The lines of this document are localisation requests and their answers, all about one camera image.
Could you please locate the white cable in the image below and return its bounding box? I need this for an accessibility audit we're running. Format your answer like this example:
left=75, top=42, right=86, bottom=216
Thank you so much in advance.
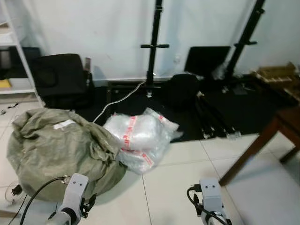
left=92, top=81, right=146, bottom=124

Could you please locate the clear plastic bag red tape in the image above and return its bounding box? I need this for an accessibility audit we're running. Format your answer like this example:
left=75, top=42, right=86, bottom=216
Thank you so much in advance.
left=103, top=107, right=181, bottom=175

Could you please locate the black fabric chair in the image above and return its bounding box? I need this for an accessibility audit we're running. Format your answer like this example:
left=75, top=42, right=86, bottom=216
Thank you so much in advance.
left=30, top=53, right=95, bottom=110

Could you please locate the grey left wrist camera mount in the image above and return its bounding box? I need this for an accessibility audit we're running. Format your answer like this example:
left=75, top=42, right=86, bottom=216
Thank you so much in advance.
left=60, top=173, right=90, bottom=212

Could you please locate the white shelf unit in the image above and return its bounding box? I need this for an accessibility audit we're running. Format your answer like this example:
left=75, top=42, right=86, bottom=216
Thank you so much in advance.
left=0, top=0, right=44, bottom=106

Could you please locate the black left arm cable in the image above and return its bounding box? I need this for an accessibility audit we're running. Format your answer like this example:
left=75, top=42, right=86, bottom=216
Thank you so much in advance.
left=18, top=175, right=72, bottom=225

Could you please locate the black light stand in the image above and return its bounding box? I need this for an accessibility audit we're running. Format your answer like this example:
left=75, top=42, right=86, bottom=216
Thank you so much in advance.
left=141, top=0, right=170, bottom=90
left=225, top=0, right=266, bottom=81

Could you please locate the dark brown wooden table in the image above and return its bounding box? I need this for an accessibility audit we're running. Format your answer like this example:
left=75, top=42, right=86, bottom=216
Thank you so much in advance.
left=218, top=107, right=300, bottom=187

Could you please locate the black flat panel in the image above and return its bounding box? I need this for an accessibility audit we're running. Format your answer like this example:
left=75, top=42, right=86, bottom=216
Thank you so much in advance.
left=184, top=45, right=232, bottom=78

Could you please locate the wooden crate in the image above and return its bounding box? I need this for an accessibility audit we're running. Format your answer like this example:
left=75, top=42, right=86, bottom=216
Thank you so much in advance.
left=253, top=63, right=300, bottom=102

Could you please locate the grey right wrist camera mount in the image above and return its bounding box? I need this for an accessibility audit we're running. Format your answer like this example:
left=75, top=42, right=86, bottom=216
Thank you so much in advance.
left=199, top=178, right=228, bottom=216

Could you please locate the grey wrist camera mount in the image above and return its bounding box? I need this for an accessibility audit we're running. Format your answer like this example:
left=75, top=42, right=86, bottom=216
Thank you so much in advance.
left=199, top=178, right=228, bottom=216
left=60, top=173, right=90, bottom=212

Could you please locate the black bag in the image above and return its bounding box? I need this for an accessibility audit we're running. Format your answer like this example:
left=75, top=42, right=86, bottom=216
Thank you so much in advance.
left=164, top=74, right=203, bottom=111

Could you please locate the black floor mat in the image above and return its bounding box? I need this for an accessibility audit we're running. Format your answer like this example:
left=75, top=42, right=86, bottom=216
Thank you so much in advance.
left=77, top=82, right=300, bottom=142

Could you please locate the green woven sack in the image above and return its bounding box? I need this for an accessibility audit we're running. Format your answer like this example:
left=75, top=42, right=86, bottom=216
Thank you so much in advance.
left=7, top=108, right=128, bottom=203

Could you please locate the folded black tripod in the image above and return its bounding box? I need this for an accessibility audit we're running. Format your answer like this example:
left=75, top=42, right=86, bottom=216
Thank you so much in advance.
left=194, top=91, right=242, bottom=139

